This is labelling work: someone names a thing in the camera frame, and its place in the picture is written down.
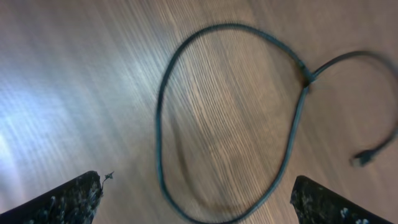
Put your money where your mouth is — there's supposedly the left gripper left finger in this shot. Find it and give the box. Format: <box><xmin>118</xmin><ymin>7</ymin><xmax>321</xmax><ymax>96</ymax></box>
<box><xmin>1</xmin><ymin>170</ymin><xmax>104</xmax><ymax>224</ymax></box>

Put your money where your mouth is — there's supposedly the black USB cable with plug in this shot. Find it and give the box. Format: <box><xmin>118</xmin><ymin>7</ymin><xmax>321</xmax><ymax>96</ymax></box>
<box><xmin>154</xmin><ymin>22</ymin><xmax>398</xmax><ymax>224</ymax></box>

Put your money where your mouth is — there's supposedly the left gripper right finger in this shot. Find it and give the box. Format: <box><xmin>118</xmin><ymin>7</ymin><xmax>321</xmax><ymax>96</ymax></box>
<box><xmin>290</xmin><ymin>175</ymin><xmax>392</xmax><ymax>224</ymax></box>

